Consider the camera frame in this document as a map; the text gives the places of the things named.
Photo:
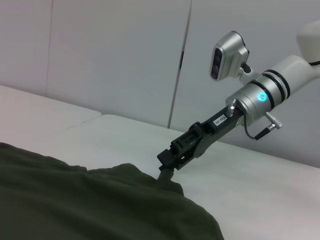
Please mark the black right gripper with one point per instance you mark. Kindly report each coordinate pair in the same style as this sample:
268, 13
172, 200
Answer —
200, 140

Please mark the dark green t-shirt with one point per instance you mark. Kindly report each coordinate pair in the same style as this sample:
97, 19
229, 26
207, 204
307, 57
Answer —
75, 200

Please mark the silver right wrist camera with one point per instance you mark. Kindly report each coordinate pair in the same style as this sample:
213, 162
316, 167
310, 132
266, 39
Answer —
225, 55

